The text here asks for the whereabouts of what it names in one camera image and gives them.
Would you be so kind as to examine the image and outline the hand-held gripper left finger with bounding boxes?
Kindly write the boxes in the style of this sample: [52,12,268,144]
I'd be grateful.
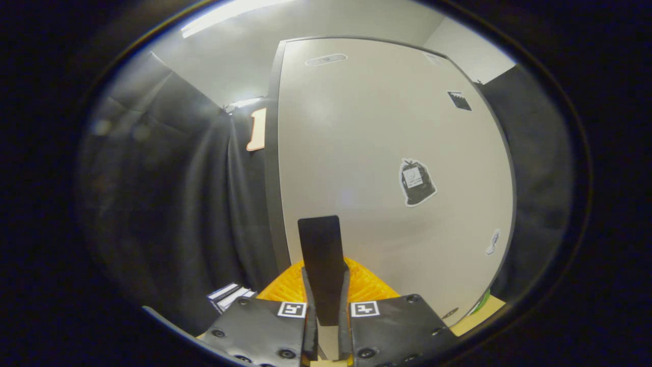
[198,260,319,367]

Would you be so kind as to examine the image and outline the grey shoe cabinet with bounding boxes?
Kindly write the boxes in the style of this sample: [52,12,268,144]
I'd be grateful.
[264,35,518,328]

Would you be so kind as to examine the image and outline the white shoe cabinet door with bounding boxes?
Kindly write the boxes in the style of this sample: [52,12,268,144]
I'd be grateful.
[278,37,516,327]

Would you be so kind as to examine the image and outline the black cabinet door handle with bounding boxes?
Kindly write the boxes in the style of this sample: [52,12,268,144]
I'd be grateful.
[298,216,344,327]

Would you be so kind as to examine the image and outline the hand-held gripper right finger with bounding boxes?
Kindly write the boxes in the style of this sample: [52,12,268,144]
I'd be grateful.
[338,257,459,367]

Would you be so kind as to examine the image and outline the ceiling light panel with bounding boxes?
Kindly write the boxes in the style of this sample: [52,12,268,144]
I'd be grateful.
[224,96,266,111]
[181,0,296,39]

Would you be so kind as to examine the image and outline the white boxed book set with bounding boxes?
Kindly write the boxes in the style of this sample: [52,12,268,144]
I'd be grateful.
[206,282,258,314]

